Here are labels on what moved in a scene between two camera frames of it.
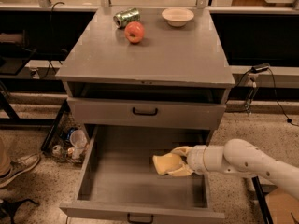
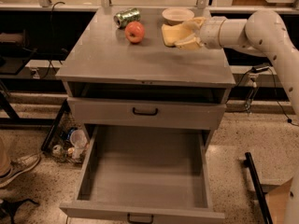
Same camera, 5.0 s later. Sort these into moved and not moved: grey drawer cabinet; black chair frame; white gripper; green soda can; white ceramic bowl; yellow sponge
Moved: white gripper; yellow sponge
Not moved: grey drawer cabinet; white ceramic bowl; black chair frame; green soda can
